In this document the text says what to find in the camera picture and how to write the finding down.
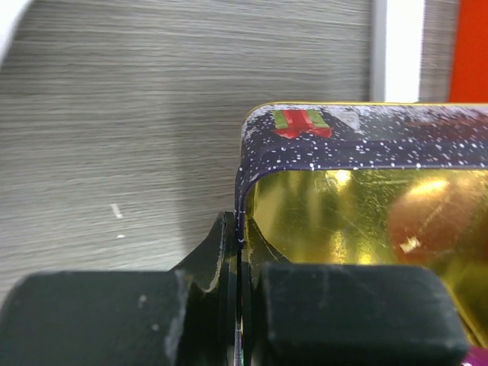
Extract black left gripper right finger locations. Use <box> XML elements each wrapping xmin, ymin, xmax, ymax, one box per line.
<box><xmin>242</xmin><ymin>220</ymin><xmax>470</xmax><ymax>365</ymax></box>

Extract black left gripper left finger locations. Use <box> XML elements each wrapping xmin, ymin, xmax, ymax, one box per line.
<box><xmin>1</xmin><ymin>212</ymin><xmax>239</xmax><ymax>365</ymax></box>

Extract gold tin of star candies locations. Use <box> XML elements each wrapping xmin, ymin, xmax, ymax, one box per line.
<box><xmin>235</xmin><ymin>101</ymin><xmax>487</xmax><ymax>348</ymax></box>

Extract orange candy box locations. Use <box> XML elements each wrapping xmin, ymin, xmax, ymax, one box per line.
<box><xmin>448</xmin><ymin>0</ymin><xmax>487</xmax><ymax>103</ymax></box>

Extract purple plastic scoop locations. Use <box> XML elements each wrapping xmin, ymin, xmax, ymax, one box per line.
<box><xmin>461</xmin><ymin>346</ymin><xmax>488</xmax><ymax>366</ymax></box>

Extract white clothes rack stand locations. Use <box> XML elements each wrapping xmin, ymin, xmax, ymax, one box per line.
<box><xmin>369</xmin><ymin>0</ymin><xmax>425</xmax><ymax>103</ymax></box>

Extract white cloth bag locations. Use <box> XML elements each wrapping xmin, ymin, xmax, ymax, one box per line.
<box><xmin>0</xmin><ymin>0</ymin><xmax>32</xmax><ymax>64</ymax></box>

